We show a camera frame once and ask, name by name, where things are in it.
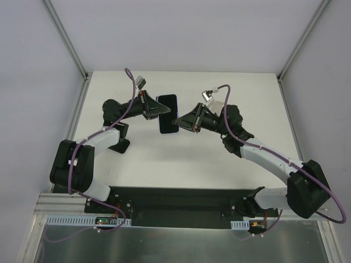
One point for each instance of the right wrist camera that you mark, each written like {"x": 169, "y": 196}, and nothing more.
{"x": 207, "y": 95}

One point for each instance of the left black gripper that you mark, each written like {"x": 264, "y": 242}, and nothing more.
{"x": 145, "y": 104}

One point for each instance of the right white cable duct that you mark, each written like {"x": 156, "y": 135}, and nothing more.
{"x": 243, "y": 225}

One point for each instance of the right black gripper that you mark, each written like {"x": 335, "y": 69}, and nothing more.
{"x": 199, "y": 118}

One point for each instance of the clear phone case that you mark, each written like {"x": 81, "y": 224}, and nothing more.
{"x": 216, "y": 107}

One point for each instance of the purple phone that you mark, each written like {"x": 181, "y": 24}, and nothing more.
{"x": 165, "y": 121}

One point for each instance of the aluminium rail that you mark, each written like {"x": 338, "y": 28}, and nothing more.
{"x": 60, "y": 203}

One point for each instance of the left white cable duct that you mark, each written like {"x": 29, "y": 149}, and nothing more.
{"x": 78, "y": 220}

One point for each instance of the right aluminium frame post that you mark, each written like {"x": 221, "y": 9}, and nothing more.
{"x": 303, "y": 38}

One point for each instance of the left aluminium frame post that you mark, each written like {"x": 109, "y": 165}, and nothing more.
{"x": 59, "y": 26}

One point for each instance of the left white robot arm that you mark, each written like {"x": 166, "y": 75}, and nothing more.
{"x": 73, "y": 166}

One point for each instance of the aluminium frame post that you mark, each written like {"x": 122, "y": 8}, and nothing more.
{"x": 59, "y": 26}
{"x": 303, "y": 38}

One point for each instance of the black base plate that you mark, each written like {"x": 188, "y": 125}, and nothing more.
{"x": 180, "y": 207}

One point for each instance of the white cable duct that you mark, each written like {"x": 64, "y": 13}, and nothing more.
{"x": 243, "y": 225}
{"x": 78, "y": 220}

